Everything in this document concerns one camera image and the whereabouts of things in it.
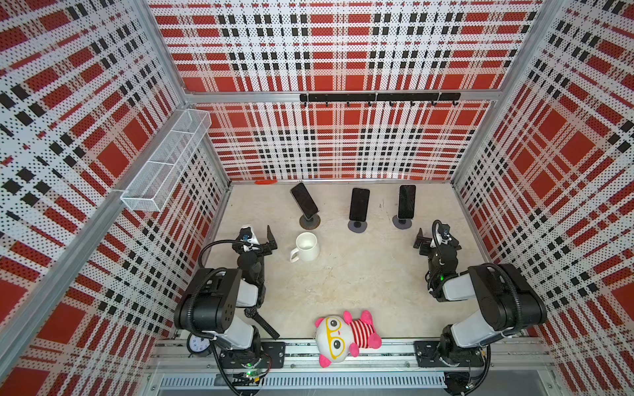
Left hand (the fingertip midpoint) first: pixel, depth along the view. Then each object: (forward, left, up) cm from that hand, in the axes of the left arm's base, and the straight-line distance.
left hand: (259, 228), depth 89 cm
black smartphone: (+11, -38, 0) cm, 39 cm away
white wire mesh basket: (+14, +41, +9) cm, 44 cm away
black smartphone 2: (+13, -57, -2) cm, 58 cm away
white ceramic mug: (-7, -18, -5) cm, 19 cm away
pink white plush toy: (-35, -28, -5) cm, 45 cm away
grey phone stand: (+9, -37, -13) cm, 40 cm away
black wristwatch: (-26, +1, -12) cm, 29 cm away
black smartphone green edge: (+16, -15, -3) cm, 22 cm away
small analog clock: (-36, +15, -9) cm, 40 cm away
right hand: (+1, -66, -3) cm, 66 cm away
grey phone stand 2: (+10, -57, -12) cm, 59 cm away
